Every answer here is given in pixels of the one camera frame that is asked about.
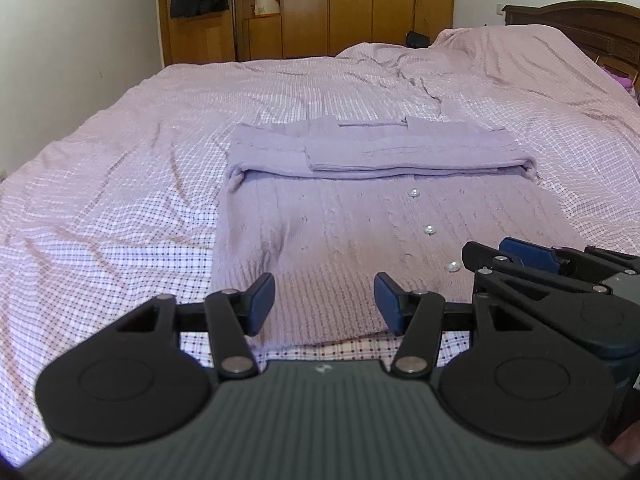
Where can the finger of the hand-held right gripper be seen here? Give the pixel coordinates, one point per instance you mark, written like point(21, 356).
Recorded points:
point(480, 257)
point(530, 255)

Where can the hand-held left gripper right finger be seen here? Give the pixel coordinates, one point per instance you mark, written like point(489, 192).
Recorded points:
point(387, 302)

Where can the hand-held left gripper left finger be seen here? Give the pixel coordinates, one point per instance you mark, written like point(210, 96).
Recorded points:
point(260, 305)

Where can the lilac knitted cardigan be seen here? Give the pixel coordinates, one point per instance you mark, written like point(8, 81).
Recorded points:
point(325, 220)

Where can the purple cloth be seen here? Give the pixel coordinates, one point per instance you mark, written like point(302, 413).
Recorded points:
point(622, 80)

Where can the bed with checkered cover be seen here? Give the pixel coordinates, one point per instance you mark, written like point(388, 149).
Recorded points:
point(150, 135)

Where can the small black bag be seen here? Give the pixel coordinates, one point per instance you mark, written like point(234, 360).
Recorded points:
point(416, 40)

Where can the dark wooden headboard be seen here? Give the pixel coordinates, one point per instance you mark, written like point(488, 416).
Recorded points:
point(600, 25)

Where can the wooden wardrobe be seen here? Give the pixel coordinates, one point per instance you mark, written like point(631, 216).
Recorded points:
point(350, 10)

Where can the white and red container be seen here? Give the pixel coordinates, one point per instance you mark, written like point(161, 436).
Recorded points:
point(266, 6)

